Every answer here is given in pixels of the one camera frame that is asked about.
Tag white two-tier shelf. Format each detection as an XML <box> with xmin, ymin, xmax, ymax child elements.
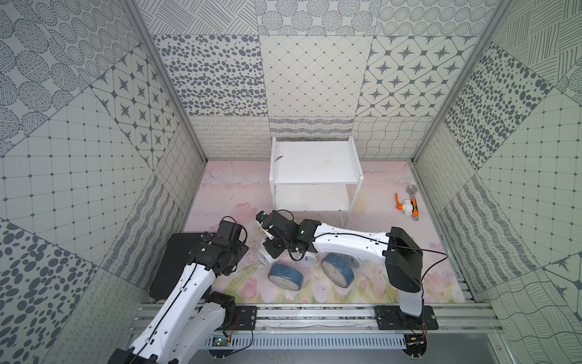
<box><xmin>269</xmin><ymin>137</ymin><xmax>364</xmax><ymax>228</ymax></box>

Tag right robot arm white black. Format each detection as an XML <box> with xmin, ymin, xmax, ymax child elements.
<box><xmin>256</xmin><ymin>210</ymin><xmax>425</xmax><ymax>318</ymax></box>

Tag small white twin-bell alarm clock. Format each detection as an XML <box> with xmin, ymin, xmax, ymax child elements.
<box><xmin>298</xmin><ymin>252</ymin><xmax>318</xmax><ymax>267</ymax></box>

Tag silver adjustable wrench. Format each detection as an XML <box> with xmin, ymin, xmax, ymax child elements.
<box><xmin>406</xmin><ymin>185</ymin><xmax>419</xmax><ymax>221</ymax></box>

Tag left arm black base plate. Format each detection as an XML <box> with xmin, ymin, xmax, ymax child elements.
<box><xmin>219</xmin><ymin>306</ymin><xmax>259</xmax><ymax>331</ymax></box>

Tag right blue round alarm clock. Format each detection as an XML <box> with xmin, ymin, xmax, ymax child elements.
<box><xmin>321</xmin><ymin>253</ymin><xmax>355</xmax><ymax>288</ymax></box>

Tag left blue round alarm clock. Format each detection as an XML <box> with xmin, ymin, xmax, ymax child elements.
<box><xmin>268</xmin><ymin>264</ymin><xmax>304</xmax><ymax>291</ymax></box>

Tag white plastic twin-bell alarm clock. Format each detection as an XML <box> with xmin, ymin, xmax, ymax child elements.
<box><xmin>257</xmin><ymin>247</ymin><xmax>279</xmax><ymax>266</ymax></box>

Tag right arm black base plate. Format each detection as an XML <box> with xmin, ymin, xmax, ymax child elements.
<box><xmin>374</xmin><ymin>306</ymin><xmax>439</xmax><ymax>332</ymax></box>

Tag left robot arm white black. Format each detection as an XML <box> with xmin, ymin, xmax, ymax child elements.
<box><xmin>108</xmin><ymin>216</ymin><xmax>249</xmax><ymax>363</ymax></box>

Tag white metal twin-bell alarm clock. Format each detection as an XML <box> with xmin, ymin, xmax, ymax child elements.
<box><xmin>343</xmin><ymin>254</ymin><xmax>362</xmax><ymax>268</ymax></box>

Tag blue round alarm clock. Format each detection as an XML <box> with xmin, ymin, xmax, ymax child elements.
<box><xmin>268</xmin><ymin>264</ymin><xmax>304</xmax><ymax>291</ymax></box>
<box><xmin>321</xmin><ymin>253</ymin><xmax>355</xmax><ymax>288</ymax></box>

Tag orange white tool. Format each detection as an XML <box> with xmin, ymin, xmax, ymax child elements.
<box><xmin>395</xmin><ymin>194</ymin><xmax>412</xmax><ymax>216</ymax></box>

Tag green circuit board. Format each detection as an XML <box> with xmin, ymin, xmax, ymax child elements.
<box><xmin>212</xmin><ymin>337</ymin><xmax>230</xmax><ymax>347</ymax></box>

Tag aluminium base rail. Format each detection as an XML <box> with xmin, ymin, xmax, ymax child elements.
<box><xmin>202</xmin><ymin>303</ymin><xmax>503</xmax><ymax>351</ymax></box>

